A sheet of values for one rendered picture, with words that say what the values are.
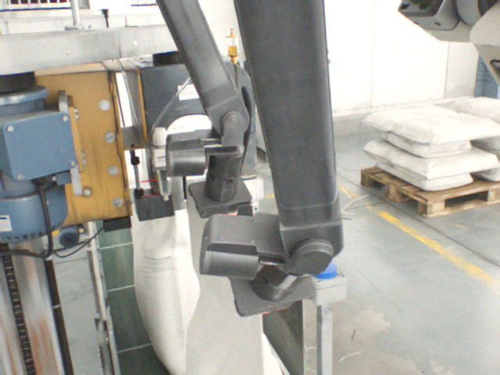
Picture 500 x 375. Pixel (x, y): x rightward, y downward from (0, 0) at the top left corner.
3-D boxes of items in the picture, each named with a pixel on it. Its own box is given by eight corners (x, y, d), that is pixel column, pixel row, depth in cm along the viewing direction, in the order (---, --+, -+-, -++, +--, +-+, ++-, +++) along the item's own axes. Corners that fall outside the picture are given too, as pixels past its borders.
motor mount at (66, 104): (91, 195, 88) (76, 101, 83) (49, 201, 86) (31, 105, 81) (83, 155, 114) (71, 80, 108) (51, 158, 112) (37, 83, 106)
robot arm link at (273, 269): (326, 276, 53) (324, 225, 56) (261, 269, 52) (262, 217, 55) (305, 294, 59) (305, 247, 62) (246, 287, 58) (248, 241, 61)
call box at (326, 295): (347, 299, 122) (347, 276, 120) (316, 306, 120) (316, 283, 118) (330, 283, 129) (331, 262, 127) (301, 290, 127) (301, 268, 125)
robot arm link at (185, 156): (245, 112, 79) (232, 98, 87) (170, 114, 76) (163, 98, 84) (241, 183, 84) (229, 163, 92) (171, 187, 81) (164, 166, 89)
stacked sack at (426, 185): (475, 186, 372) (477, 169, 368) (423, 195, 359) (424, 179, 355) (417, 162, 431) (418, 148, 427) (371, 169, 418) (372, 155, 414)
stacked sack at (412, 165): (503, 171, 368) (505, 151, 363) (426, 186, 346) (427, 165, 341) (459, 156, 406) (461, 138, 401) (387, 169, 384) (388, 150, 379)
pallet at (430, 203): (557, 189, 396) (560, 172, 392) (427, 218, 356) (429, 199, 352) (475, 162, 468) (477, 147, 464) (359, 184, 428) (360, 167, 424)
